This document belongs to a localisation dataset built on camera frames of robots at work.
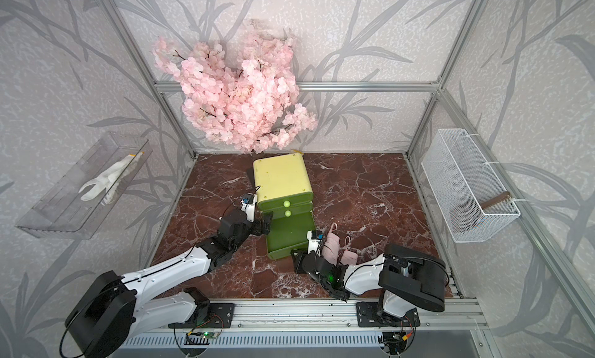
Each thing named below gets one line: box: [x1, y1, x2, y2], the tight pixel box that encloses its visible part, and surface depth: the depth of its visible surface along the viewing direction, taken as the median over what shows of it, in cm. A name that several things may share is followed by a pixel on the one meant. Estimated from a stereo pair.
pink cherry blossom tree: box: [152, 32, 319, 153], surface depth 71 cm
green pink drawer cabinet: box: [253, 153, 317, 261], surface depth 85 cm
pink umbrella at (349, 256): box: [340, 235, 359, 266], surface depth 86 cm
